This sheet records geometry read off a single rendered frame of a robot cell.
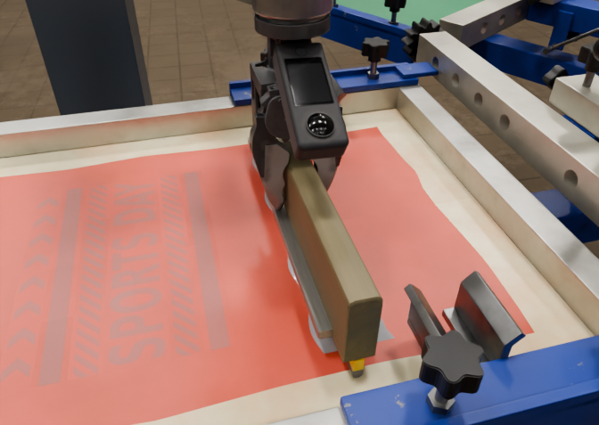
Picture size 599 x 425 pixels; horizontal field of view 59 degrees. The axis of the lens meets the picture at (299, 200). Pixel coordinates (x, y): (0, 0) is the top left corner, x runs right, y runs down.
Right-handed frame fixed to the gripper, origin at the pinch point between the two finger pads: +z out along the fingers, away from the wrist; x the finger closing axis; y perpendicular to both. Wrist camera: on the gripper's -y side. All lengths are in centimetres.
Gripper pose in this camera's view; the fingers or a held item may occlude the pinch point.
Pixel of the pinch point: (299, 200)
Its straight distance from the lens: 59.1
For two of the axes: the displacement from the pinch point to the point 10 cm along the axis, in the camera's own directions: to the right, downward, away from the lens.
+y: -2.5, -5.6, 7.9
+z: 0.1, 8.1, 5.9
